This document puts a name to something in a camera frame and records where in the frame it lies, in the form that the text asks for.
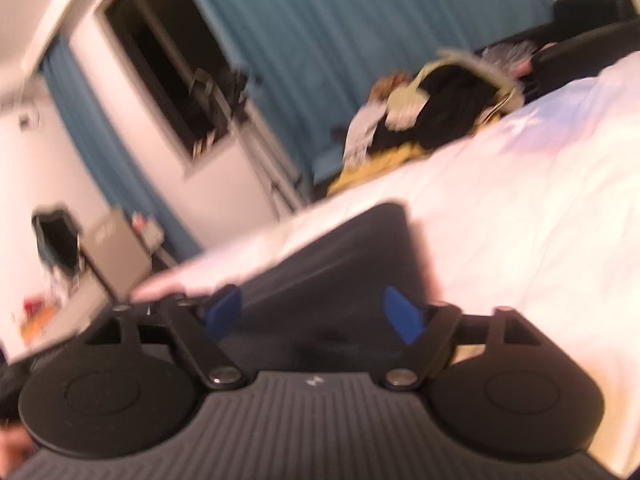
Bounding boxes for white pole stand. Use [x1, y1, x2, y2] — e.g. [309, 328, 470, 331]
[189, 64, 307, 212]

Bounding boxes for pile of clothes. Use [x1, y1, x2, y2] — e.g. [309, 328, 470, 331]
[327, 49, 526, 196]

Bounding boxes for narrow blue curtain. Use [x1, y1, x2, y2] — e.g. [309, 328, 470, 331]
[39, 35, 202, 262]

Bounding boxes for white desk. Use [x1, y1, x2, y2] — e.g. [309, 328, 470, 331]
[0, 272, 113, 363]

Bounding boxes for wide blue curtain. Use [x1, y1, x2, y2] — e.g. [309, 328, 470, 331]
[170, 0, 557, 187]

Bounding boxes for grey folding chair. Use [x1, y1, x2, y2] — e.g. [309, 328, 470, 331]
[81, 207, 168, 303]

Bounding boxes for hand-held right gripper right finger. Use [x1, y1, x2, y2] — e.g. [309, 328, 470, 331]
[381, 286, 546, 392]

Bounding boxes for bed with pink-white sheet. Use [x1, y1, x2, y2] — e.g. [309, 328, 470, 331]
[132, 52, 640, 478]

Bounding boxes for dark window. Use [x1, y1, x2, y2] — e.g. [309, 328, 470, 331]
[101, 0, 252, 163]

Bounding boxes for black pants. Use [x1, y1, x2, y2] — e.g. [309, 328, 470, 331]
[212, 201, 443, 376]

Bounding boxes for clutter of toiletries on desk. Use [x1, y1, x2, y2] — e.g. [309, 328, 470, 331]
[11, 294, 57, 347]

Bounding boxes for black sofa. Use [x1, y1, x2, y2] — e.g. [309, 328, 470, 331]
[475, 0, 640, 107]

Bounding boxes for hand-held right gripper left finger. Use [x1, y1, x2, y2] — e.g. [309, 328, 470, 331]
[82, 284, 247, 392]

